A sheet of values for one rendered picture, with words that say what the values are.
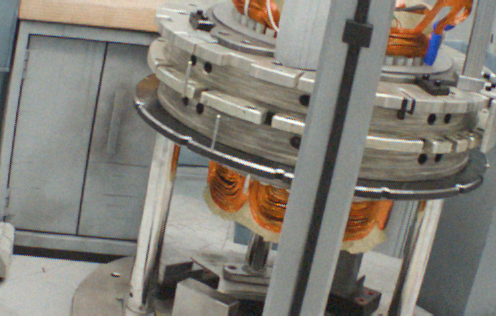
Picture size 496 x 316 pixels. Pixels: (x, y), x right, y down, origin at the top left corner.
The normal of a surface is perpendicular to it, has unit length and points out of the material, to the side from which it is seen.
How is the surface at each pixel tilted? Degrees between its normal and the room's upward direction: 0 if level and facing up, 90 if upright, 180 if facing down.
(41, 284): 0
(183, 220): 0
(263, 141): 90
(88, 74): 90
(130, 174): 90
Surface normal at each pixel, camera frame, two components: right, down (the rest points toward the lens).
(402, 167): 0.44, 0.36
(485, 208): -0.76, 0.06
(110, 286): 0.19, -0.93
